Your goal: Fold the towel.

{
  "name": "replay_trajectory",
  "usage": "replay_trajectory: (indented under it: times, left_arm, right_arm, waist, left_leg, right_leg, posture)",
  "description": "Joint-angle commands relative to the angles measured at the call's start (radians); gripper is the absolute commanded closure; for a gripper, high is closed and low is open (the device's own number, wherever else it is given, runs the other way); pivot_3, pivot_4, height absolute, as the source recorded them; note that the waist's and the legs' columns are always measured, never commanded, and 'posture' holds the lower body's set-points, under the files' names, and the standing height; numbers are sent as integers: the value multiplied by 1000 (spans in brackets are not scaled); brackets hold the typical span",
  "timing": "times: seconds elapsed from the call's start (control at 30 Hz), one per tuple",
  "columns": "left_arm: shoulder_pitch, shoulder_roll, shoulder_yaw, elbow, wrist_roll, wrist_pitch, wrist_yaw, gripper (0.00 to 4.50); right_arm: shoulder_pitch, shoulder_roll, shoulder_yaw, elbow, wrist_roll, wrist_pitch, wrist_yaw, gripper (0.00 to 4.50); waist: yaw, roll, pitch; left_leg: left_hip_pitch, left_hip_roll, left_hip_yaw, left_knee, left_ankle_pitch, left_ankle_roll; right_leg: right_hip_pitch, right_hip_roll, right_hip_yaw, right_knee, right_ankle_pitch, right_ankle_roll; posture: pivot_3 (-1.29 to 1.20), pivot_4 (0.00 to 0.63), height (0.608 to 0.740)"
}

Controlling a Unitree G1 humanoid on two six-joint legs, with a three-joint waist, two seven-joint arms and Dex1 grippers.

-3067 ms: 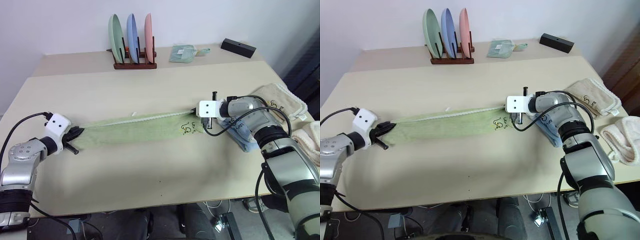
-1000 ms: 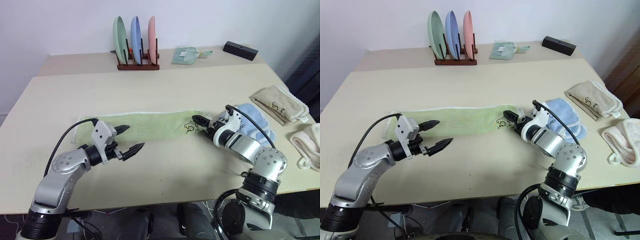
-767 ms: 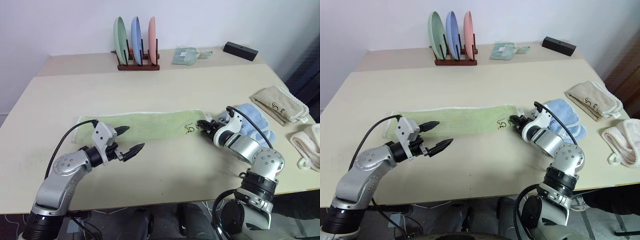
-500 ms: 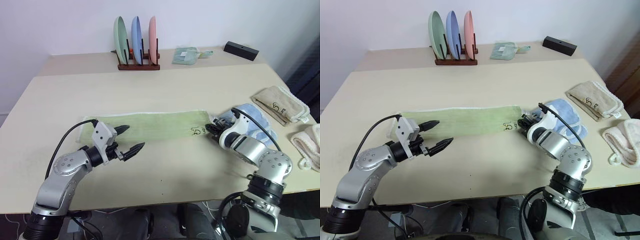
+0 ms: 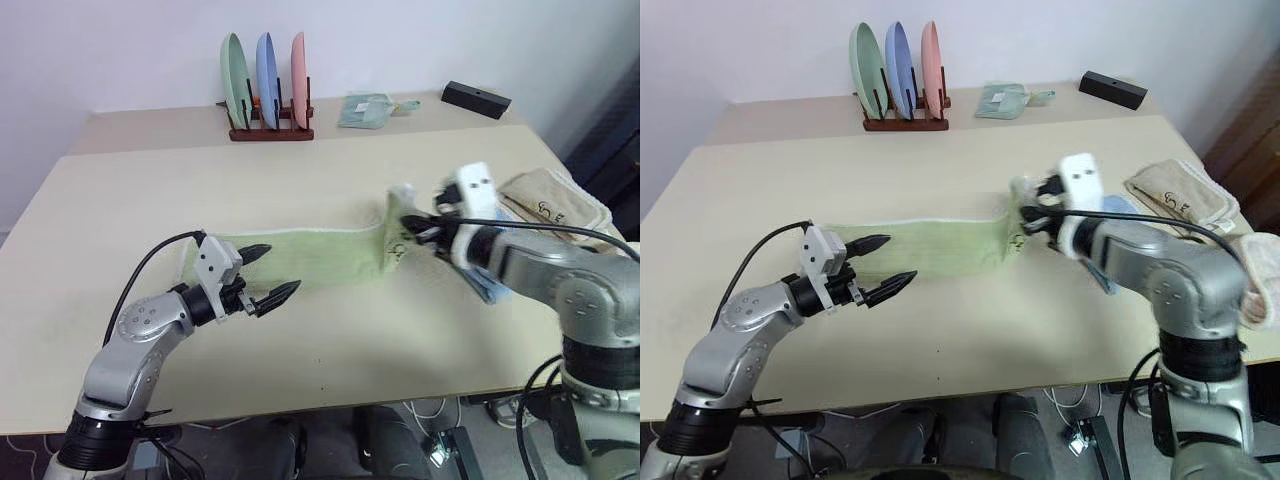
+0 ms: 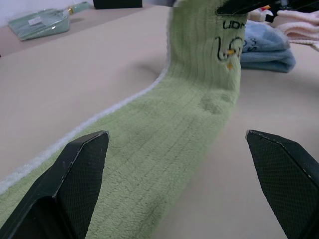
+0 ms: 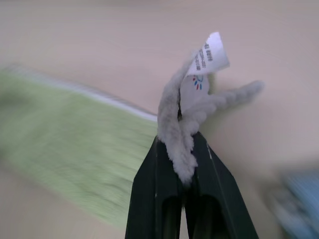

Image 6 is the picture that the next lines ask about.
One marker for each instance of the green towel with embroidery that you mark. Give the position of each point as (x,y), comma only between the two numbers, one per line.
(154,149)

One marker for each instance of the cream plush item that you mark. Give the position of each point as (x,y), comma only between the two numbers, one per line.
(258,13)

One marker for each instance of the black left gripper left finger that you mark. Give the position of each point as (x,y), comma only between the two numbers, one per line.
(69,184)

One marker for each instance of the folded blue towel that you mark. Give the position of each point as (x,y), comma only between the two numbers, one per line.
(268,47)

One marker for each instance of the black box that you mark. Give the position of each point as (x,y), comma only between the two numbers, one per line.
(117,3)

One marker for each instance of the folded pink towel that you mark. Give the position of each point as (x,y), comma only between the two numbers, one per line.
(300,26)

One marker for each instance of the green towel in plastic bag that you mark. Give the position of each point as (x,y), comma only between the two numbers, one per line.
(41,23)

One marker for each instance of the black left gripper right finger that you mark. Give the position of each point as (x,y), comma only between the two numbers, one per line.
(286,174)

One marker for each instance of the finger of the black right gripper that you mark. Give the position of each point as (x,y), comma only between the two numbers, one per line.
(239,8)

